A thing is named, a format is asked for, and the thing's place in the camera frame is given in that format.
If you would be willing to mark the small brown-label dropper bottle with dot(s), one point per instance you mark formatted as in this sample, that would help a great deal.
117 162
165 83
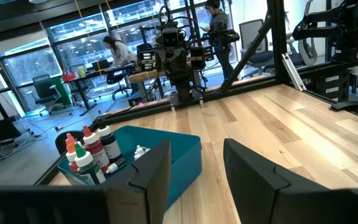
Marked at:
115 166

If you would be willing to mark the long dark office desk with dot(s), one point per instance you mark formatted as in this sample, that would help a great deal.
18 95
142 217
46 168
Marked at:
85 76

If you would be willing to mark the large orange food coloring bottle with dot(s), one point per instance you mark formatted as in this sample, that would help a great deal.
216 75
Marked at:
71 152

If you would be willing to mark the grey mesh office chair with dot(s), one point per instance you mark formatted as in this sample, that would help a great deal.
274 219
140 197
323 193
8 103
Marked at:
255 46

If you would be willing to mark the silver aluminium bar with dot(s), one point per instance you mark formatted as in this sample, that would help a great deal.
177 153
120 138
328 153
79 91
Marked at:
294 73

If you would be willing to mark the black drawer unit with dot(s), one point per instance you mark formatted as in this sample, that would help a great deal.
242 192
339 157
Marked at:
332 85

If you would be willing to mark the black rail bracket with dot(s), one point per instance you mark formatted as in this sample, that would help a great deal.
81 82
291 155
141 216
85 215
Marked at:
348 106

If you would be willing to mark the blue plastic tray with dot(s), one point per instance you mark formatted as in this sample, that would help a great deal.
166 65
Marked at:
182 161

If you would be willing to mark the white frame office chair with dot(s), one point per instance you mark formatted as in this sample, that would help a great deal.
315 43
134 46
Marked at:
309 46

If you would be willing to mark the large red food coloring bottle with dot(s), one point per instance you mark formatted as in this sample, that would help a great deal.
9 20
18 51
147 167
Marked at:
98 149

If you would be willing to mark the black background robot arm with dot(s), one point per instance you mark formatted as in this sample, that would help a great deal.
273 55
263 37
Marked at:
331 28

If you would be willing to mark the green cabinet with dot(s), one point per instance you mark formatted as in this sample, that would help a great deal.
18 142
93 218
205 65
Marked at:
62 91

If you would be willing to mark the small red box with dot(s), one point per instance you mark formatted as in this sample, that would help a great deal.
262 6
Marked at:
68 77

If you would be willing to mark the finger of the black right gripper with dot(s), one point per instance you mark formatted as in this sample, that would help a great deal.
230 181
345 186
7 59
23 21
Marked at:
198 58
147 59

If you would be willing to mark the small dark dropper bottle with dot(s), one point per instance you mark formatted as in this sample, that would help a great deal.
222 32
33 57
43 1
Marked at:
139 151

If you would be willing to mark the light wooden side table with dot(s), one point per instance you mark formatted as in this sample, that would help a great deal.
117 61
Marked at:
143 76

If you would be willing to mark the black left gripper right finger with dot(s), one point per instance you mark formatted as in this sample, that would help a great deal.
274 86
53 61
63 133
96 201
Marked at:
253 186

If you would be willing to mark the large black food coloring bottle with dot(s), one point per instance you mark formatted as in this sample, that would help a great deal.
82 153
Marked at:
110 143

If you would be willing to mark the large pink food coloring bottle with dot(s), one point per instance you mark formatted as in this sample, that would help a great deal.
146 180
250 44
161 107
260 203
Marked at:
69 136

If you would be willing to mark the large green food coloring bottle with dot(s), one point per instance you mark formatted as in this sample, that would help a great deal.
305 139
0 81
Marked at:
89 169

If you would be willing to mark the person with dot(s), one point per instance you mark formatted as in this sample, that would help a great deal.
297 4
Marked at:
121 53
221 34

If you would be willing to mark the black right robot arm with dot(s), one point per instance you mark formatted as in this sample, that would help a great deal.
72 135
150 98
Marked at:
183 84

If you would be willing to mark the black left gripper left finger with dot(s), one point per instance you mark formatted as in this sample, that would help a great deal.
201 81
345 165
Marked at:
145 193

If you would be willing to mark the black mesh office chair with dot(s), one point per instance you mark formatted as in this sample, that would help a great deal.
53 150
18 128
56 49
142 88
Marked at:
46 91

